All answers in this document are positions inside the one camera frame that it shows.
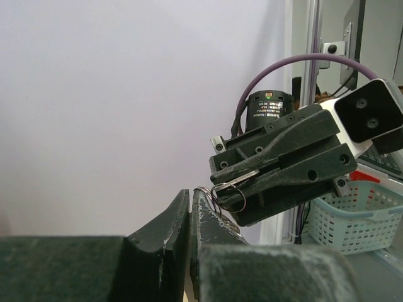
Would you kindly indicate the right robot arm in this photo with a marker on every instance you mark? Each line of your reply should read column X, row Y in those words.
column 263, row 107

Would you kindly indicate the red grey key holder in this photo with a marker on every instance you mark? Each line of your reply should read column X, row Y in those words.
column 213, row 204

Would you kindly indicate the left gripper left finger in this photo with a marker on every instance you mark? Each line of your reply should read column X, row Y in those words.
column 148, row 265

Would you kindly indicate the white plastic basket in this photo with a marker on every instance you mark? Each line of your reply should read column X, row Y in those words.
column 364, row 220

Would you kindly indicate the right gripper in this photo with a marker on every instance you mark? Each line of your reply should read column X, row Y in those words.
column 280, row 165

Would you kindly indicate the silver key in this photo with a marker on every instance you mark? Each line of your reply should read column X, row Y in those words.
column 236, row 181

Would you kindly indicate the black monitor on mount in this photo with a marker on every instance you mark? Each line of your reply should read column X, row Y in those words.
column 350, row 45

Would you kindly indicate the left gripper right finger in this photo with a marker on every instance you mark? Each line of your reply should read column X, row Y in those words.
column 224, row 267

